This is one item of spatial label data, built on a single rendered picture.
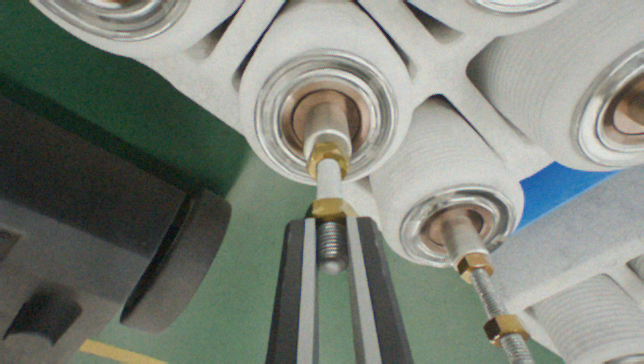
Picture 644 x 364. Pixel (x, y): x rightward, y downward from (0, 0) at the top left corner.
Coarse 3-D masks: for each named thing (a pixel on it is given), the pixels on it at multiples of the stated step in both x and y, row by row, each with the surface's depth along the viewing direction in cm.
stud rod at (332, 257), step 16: (320, 176) 12; (336, 176) 12; (320, 192) 12; (336, 192) 11; (336, 224) 10; (320, 240) 10; (336, 240) 10; (320, 256) 9; (336, 256) 9; (336, 272) 10
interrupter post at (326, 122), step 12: (312, 108) 16; (324, 108) 16; (336, 108) 16; (312, 120) 15; (324, 120) 15; (336, 120) 15; (312, 132) 14; (324, 132) 14; (336, 132) 14; (348, 132) 15; (312, 144) 14; (348, 144) 14
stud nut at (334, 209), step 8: (320, 200) 11; (328, 200) 10; (336, 200) 10; (344, 200) 11; (312, 208) 10; (320, 208) 10; (328, 208) 10; (336, 208) 10; (344, 208) 10; (352, 208) 11; (312, 216) 10; (320, 216) 10; (328, 216) 10; (336, 216) 10; (344, 216) 10; (352, 216) 10; (320, 224) 10; (344, 224) 10
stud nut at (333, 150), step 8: (320, 144) 14; (328, 144) 13; (336, 144) 13; (312, 152) 13; (320, 152) 13; (328, 152) 13; (336, 152) 13; (344, 152) 14; (312, 160) 13; (320, 160) 13; (336, 160) 13; (344, 160) 13; (312, 168) 13; (344, 168) 13; (312, 176) 14; (344, 176) 14
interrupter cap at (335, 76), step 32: (288, 64) 15; (320, 64) 15; (352, 64) 15; (288, 96) 16; (320, 96) 16; (352, 96) 16; (384, 96) 16; (256, 128) 17; (288, 128) 17; (352, 128) 17; (384, 128) 17; (288, 160) 18; (352, 160) 18
